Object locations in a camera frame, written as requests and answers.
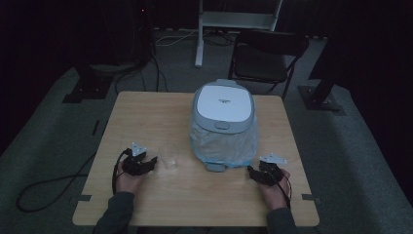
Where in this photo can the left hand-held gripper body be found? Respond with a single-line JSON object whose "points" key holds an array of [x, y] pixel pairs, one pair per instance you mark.
{"points": [[135, 162]]}

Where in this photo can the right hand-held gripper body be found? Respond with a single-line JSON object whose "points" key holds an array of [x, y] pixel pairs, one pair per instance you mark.
{"points": [[270, 172]]}

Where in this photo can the clear plastic cup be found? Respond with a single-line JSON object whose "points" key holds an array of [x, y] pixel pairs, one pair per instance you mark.
{"points": [[169, 159]]}

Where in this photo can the grey white-lidded trash bin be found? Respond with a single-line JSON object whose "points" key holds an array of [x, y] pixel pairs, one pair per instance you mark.
{"points": [[223, 107]]}

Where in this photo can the person's left hand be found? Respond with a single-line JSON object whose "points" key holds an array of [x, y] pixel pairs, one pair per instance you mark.
{"points": [[128, 182]]}

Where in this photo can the person's right hand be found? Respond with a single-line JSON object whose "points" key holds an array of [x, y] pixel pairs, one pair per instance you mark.
{"points": [[276, 195]]}

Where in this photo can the translucent plastic bin bag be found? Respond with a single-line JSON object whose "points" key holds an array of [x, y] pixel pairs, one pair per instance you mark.
{"points": [[224, 148]]}

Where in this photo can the black folding chair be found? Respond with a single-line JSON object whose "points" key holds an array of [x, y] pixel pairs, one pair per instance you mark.
{"points": [[259, 61]]}

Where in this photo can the black stand with base plate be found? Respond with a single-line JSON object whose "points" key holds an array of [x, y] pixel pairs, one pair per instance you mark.
{"points": [[94, 84], [319, 94]]}

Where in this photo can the white metal stand frame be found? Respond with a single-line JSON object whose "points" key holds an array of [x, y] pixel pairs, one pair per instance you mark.
{"points": [[233, 19]]}

